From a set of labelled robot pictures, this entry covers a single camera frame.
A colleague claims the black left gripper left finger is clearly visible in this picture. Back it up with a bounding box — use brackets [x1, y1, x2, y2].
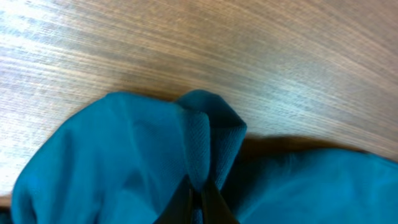
[154, 175, 193, 224]

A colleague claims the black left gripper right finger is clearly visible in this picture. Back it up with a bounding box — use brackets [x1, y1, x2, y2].
[201, 179, 239, 224]

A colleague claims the blue polo shirt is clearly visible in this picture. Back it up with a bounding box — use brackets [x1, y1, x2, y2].
[1, 90, 397, 223]

